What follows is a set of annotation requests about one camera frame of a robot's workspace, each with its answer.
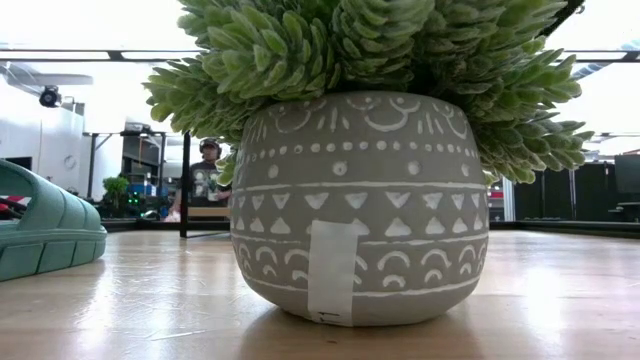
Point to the green artificial succulent plant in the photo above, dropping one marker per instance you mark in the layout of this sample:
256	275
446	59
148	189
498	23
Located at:
300	50

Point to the person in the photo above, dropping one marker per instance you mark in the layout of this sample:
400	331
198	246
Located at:
205	180

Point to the black monitor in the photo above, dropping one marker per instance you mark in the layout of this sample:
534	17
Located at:
629	175

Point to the grey patterned plant pot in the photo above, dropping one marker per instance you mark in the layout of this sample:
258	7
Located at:
400	260

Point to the black ceiling-mounted camera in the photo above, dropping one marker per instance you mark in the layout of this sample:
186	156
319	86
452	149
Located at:
50	97

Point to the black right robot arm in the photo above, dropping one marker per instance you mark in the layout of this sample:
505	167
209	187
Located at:
570	12

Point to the white label strip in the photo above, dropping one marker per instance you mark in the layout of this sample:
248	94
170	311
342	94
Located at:
332	270

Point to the black partition panels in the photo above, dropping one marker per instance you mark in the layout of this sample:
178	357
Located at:
560	195

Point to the black metal rack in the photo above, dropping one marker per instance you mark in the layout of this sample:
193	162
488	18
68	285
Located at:
142	133

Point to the green rubber slide sandal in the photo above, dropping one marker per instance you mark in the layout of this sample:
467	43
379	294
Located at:
55	235

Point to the small potted background plant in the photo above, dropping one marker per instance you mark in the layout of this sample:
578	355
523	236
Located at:
115	187

